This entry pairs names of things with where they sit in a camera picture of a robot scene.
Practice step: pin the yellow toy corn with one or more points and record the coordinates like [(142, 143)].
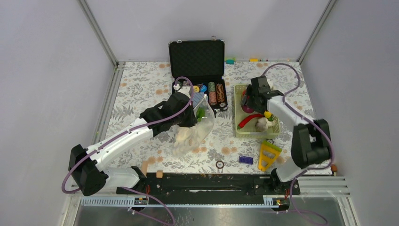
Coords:
[(268, 116)]

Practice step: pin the green toy leaf vegetable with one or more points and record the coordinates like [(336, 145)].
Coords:
[(200, 114)]

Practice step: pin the white toy mushroom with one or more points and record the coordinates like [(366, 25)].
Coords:
[(263, 124)]

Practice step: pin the wooden cone block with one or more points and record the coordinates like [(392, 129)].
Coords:
[(144, 167)]

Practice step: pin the blue toy brick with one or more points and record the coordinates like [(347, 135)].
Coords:
[(246, 160)]

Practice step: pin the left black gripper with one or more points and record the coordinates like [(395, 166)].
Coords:
[(192, 120)]

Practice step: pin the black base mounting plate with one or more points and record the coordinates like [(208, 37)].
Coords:
[(213, 189)]

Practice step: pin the green toy block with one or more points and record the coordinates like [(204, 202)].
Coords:
[(230, 61)]

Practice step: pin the floral table mat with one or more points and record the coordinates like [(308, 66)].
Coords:
[(144, 84)]

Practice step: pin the black poker chip case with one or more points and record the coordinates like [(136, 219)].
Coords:
[(201, 61)]

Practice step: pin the yellow triangular plastic tool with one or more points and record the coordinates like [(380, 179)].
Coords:
[(268, 154)]

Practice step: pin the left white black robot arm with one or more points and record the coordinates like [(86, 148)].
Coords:
[(89, 167)]

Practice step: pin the small wooden cube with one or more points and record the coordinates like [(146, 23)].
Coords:
[(159, 174)]

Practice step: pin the green plastic basket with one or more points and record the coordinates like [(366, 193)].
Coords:
[(250, 130)]

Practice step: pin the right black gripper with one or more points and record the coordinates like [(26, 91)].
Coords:
[(249, 92)]

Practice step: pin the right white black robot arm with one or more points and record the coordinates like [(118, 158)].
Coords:
[(311, 142)]

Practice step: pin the purple toy onion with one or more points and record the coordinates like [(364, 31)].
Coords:
[(246, 109)]

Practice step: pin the brown wooden peg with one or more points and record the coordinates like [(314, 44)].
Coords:
[(334, 168)]

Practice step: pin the clear dotted zip top bag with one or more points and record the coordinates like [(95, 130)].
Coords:
[(206, 125)]

